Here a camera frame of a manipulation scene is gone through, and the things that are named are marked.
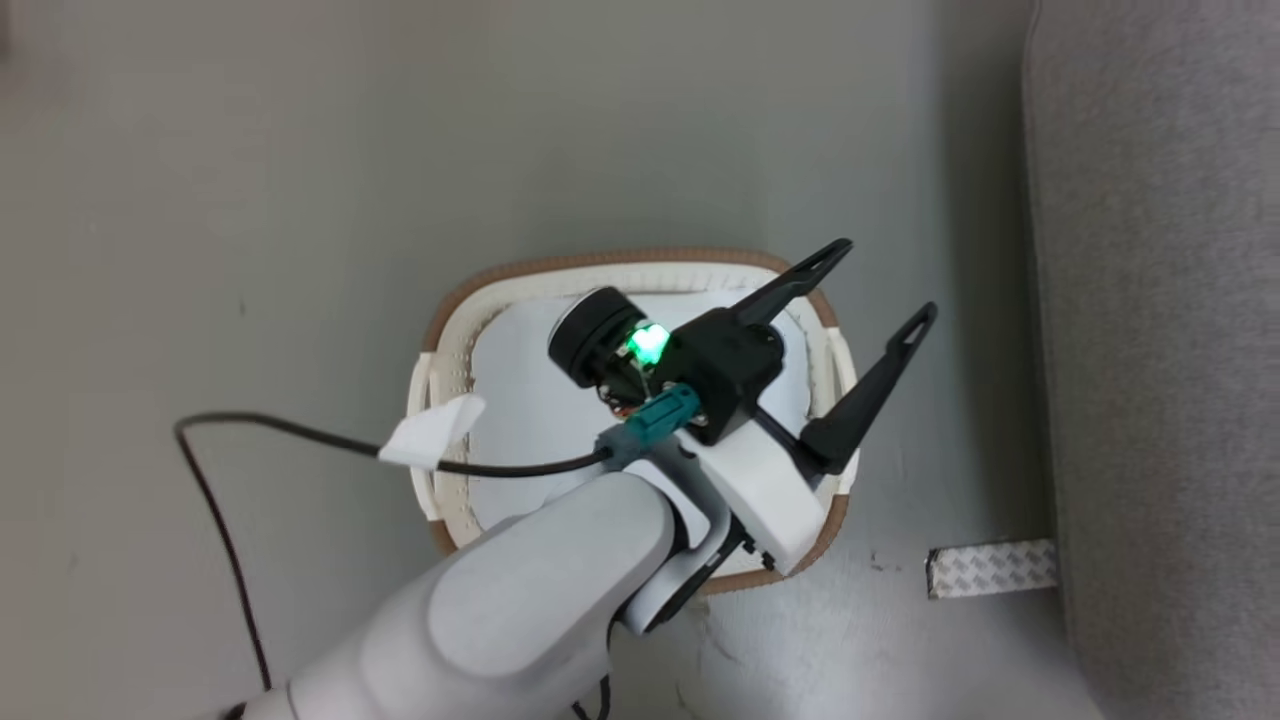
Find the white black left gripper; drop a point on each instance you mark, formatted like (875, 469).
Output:
(765, 490)

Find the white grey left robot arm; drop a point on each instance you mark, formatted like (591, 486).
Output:
(520, 600)

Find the grey fabric sofa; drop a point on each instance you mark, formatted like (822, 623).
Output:
(1160, 350)

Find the silver patterned floor tape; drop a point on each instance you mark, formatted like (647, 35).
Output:
(990, 568)

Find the white laundry basket brown rim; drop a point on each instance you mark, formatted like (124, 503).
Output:
(480, 300)

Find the black round wrist camera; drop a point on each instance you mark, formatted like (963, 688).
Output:
(590, 335)

